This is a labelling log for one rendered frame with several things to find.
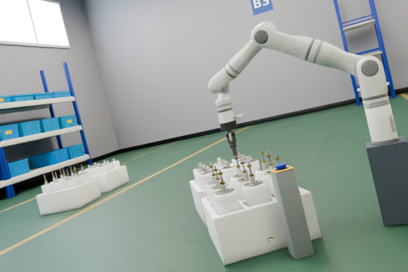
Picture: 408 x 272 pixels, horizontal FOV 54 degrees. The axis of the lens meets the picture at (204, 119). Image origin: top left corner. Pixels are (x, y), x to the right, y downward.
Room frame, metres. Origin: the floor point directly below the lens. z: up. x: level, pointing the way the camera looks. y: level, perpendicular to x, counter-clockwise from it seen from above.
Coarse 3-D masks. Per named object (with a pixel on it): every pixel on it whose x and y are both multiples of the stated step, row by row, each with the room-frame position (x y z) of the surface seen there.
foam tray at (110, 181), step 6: (120, 168) 4.22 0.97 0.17; (102, 174) 3.97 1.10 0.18; (108, 174) 3.99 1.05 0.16; (114, 174) 4.09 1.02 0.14; (120, 174) 4.19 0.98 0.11; (126, 174) 4.30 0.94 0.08; (102, 180) 3.98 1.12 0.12; (108, 180) 3.97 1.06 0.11; (114, 180) 4.06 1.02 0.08; (120, 180) 4.16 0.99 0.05; (126, 180) 4.27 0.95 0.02; (102, 186) 3.98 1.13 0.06; (108, 186) 3.96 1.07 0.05; (114, 186) 4.04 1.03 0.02
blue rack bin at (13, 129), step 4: (12, 124) 5.92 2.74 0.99; (16, 124) 5.99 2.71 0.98; (0, 128) 5.72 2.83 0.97; (4, 128) 5.79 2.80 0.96; (8, 128) 5.85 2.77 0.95; (12, 128) 5.91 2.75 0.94; (16, 128) 5.98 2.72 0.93; (0, 132) 5.71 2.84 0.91; (4, 132) 5.77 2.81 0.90; (8, 132) 5.83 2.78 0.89; (12, 132) 5.90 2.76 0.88; (16, 132) 5.97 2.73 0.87; (0, 136) 5.70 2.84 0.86; (4, 136) 5.76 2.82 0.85; (8, 136) 5.83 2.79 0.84; (12, 136) 5.89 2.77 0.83; (16, 136) 5.96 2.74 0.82
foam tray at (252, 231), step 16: (272, 192) 1.66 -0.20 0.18; (304, 192) 1.54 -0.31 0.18; (208, 208) 1.65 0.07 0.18; (256, 208) 1.50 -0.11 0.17; (272, 208) 1.51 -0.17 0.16; (304, 208) 1.52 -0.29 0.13; (208, 224) 1.76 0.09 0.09; (224, 224) 1.49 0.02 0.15; (240, 224) 1.49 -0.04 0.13; (256, 224) 1.50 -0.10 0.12; (272, 224) 1.51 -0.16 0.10; (224, 240) 1.48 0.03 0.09; (240, 240) 1.49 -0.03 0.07; (256, 240) 1.50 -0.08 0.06; (272, 240) 1.51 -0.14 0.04; (224, 256) 1.48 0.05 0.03; (240, 256) 1.49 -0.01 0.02
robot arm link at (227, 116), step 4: (220, 112) 1.79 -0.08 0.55; (224, 112) 1.78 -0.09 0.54; (228, 112) 1.78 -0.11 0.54; (232, 112) 1.79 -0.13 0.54; (220, 116) 1.79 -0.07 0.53; (224, 116) 1.78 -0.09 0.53; (228, 116) 1.78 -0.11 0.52; (232, 116) 1.79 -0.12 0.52; (236, 116) 1.78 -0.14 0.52; (240, 116) 1.76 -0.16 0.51; (220, 120) 1.79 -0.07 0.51; (224, 120) 1.78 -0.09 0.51; (228, 120) 1.78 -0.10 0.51; (232, 120) 1.78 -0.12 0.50
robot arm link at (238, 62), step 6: (252, 42) 1.70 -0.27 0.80; (246, 48) 1.71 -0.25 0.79; (252, 48) 1.70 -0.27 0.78; (258, 48) 1.70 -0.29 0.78; (240, 54) 1.71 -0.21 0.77; (246, 54) 1.71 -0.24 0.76; (252, 54) 1.71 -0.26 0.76; (234, 60) 1.72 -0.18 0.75; (240, 60) 1.71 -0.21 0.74; (246, 60) 1.71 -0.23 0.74; (228, 66) 1.73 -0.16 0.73; (234, 66) 1.72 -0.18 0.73; (240, 66) 1.71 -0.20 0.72; (228, 72) 1.74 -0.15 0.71; (234, 72) 1.73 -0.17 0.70; (240, 72) 1.75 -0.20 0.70
